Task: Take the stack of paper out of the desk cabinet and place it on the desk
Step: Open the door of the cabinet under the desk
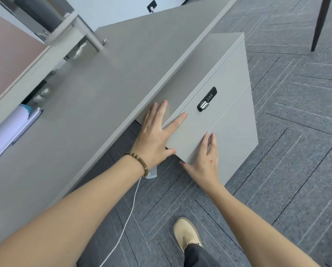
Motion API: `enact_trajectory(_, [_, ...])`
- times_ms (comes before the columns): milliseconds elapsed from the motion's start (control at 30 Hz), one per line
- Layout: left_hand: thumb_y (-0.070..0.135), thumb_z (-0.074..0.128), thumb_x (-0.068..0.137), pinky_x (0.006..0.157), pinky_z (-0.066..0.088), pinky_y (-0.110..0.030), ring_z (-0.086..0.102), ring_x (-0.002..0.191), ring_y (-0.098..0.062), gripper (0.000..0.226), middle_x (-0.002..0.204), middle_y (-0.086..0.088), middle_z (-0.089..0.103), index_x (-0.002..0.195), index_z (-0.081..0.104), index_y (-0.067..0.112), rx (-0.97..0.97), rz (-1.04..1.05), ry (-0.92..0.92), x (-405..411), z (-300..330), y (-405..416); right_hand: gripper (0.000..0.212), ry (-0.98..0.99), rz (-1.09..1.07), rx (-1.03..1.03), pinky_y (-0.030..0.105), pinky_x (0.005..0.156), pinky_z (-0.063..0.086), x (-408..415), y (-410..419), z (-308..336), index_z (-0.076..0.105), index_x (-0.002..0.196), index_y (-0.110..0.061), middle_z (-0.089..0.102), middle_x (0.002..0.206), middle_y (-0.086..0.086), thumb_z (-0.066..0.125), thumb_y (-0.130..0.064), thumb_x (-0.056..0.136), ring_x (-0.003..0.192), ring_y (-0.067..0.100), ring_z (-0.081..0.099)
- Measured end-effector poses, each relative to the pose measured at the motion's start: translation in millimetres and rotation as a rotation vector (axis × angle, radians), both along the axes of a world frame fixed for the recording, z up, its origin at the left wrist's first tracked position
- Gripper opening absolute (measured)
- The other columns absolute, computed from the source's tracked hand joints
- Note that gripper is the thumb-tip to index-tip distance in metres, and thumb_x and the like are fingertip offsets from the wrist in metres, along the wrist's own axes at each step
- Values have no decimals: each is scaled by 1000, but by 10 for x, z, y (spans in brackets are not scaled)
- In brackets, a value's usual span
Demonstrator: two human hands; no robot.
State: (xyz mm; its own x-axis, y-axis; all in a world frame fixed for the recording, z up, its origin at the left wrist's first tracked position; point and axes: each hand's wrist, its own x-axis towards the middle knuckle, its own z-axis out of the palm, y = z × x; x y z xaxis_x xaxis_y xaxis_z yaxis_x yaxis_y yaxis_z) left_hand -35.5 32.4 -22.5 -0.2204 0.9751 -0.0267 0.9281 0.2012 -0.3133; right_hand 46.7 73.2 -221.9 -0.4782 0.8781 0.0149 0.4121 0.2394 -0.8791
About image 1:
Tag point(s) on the person's right hand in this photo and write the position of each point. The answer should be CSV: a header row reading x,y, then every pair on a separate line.
x,y
207,164

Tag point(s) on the person's left hand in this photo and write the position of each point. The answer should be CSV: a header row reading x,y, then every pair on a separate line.
x,y
150,141

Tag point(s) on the person's left middle finger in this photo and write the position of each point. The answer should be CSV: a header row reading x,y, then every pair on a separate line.
x,y
162,113

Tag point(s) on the person's right thumb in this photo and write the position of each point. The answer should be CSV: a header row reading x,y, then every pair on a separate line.
x,y
187,166

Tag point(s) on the person's right middle finger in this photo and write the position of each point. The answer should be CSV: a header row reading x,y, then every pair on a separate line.
x,y
213,143

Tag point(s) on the person's left thumb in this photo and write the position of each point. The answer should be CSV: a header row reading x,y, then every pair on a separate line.
x,y
168,153

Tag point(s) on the grey drawer cabinet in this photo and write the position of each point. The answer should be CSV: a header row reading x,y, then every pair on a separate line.
x,y
227,80

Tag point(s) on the person's right forearm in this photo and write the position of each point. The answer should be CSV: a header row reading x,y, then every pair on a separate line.
x,y
255,228

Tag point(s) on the person's left forearm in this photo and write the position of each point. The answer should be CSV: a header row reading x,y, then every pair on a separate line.
x,y
71,214

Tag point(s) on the white power strip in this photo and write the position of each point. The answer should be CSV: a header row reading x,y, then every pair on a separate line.
x,y
152,172

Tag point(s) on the black combination lock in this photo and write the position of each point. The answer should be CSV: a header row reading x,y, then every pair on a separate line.
x,y
207,98

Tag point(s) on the beige shoe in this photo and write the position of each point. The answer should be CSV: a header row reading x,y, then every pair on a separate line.
x,y
186,232

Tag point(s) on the dark trouser leg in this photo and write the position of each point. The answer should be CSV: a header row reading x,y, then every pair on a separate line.
x,y
195,255

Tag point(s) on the white paper stack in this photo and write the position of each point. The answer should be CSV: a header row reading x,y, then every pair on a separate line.
x,y
10,130

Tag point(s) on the pink partition panel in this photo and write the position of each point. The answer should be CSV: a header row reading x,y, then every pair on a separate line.
x,y
10,58

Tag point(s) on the dark chair leg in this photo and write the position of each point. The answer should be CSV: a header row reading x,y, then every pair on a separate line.
x,y
321,22

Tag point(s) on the black wall socket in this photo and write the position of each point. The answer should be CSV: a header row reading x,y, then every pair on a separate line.
x,y
152,6

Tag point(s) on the grey desk frame bar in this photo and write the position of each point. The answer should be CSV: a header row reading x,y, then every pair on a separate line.
x,y
88,31

